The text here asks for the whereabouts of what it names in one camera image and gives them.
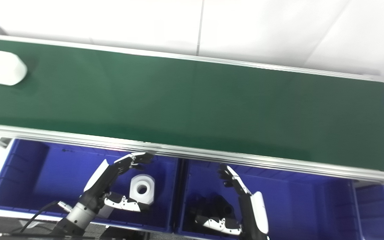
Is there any white hexagonal plastic part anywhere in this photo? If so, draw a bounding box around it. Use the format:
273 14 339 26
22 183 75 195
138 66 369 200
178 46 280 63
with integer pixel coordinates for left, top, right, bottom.
0 51 28 86

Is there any green conveyor belt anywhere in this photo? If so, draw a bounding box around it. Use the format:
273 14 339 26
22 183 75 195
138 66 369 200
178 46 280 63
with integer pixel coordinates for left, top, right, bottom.
0 33 384 186
0 37 384 174

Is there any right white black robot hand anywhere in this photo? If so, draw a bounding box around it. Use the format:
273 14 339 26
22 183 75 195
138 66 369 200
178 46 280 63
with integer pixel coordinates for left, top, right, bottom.
195 164 270 240

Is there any black plastic part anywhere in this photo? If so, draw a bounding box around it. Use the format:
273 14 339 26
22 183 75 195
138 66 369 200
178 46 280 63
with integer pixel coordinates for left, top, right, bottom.
185 195 236 228

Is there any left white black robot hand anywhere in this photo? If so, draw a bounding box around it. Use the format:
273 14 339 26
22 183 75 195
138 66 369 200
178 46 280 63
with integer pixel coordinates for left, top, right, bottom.
79 152 155 213

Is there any white hexagonal part with hole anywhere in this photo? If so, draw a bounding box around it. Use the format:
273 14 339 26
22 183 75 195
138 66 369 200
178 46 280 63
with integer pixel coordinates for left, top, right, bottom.
129 174 155 205

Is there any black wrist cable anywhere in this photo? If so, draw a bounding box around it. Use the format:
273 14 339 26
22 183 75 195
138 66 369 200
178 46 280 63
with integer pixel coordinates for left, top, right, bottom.
19 200 73 234

